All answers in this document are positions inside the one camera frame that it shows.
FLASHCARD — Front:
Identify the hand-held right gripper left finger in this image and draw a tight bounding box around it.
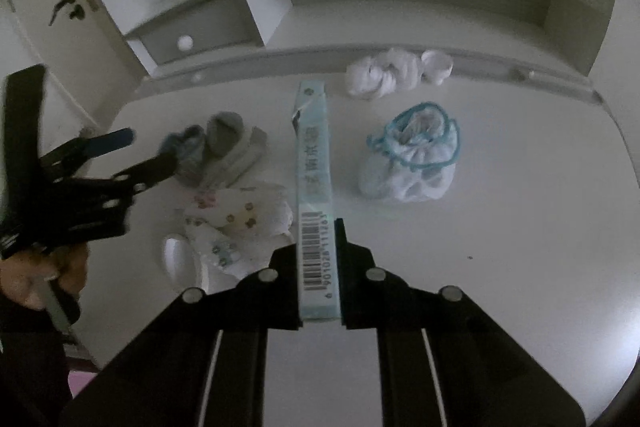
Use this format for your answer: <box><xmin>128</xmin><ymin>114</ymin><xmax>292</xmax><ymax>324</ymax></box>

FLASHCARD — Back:
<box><xmin>60</xmin><ymin>242</ymin><xmax>303</xmax><ymax>427</ymax></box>

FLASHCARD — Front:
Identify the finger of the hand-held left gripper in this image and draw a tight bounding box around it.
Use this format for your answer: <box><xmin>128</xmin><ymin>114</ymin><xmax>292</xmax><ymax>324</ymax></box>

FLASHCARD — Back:
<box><xmin>107</xmin><ymin>151</ymin><xmax>179</xmax><ymax>195</ymax></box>
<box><xmin>37</xmin><ymin>128</ymin><xmax>136</xmax><ymax>168</ymax></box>

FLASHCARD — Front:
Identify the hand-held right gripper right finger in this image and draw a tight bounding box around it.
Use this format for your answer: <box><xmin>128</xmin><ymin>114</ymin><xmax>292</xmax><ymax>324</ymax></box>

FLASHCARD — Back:
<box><xmin>335</xmin><ymin>218</ymin><xmax>586</xmax><ymax>427</ymax></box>

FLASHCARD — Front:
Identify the blue grey sock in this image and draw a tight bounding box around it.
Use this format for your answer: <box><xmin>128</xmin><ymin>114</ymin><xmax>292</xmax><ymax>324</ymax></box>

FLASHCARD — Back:
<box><xmin>160</xmin><ymin>124</ymin><xmax>208</xmax><ymax>185</ymax></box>

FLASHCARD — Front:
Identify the light blue long box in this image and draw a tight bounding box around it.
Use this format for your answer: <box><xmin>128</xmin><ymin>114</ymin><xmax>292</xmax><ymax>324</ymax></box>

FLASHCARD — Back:
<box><xmin>291</xmin><ymin>79</ymin><xmax>343</xmax><ymax>325</ymax></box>

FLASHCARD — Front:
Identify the person's left forearm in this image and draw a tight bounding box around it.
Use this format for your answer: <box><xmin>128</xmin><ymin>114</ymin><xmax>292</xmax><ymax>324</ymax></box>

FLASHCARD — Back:
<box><xmin>0</xmin><ymin>299</ymin><xmax>73</xmax><ymax>427</ymax></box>

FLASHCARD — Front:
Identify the person's left hand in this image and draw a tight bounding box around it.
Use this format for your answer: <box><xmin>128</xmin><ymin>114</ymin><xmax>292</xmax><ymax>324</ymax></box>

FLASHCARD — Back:
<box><xmin>0</xmin><ymin>242</ymin><xmax>91</xmax><ymax>313</ymax></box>

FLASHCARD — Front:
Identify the white patterned cloth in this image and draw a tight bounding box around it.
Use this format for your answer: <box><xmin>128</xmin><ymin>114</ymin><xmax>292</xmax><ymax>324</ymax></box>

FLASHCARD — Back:
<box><xmin>181</xmin><ymin>182</ymin><xmax>296</xmax><ymax>279</ymax></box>

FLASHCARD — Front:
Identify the white door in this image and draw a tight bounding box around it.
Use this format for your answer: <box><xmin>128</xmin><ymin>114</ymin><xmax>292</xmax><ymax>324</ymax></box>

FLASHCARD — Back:
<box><xmin>0</xmin><ymin>0</ymin><xmax>147</xmax><ymax>138</ymax></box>

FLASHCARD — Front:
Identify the white rounded object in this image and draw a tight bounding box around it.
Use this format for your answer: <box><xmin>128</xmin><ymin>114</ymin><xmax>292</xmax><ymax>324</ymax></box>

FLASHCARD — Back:
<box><xmin>161</xmin><ymin>233</ymin><xmax>202</xmax><ymax>293</ymax></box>

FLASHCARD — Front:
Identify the white sock with teal trim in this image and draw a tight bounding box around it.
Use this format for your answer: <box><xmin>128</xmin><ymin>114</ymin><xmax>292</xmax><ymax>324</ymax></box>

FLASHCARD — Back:
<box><xmin>357</xmin><ymin>103</ymin><xmax>460</xmax><ymax>202</ymax></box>

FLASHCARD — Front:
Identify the grey drawer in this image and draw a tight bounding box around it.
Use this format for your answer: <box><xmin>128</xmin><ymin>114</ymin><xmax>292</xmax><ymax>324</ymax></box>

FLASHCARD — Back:
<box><xmin>140</xmin><ymin>4</ymin><xmax>257</xmax><ymax>65</ymax></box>

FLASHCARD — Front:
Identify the pink object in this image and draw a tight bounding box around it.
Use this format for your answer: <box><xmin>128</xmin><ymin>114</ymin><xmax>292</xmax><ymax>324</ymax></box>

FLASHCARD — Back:
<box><xmin>67</xmin><ymin>354</ymin><xmax>101</xmax><ymax>400</ymax></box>

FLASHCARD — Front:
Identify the crumpled white tissue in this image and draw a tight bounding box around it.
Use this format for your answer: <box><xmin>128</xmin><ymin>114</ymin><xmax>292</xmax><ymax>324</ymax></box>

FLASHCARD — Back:
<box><xmin>345</xmin><ymin>48</ymin><xmax>454</xmax><ymax>100</ymax></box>

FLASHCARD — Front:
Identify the black door handle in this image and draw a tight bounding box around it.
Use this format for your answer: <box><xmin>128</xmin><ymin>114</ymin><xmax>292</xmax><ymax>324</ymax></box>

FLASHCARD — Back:
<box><xmin>48</xmin><ymin>0</ymin><xmax>76</xmax><ymax>26</ymax></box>

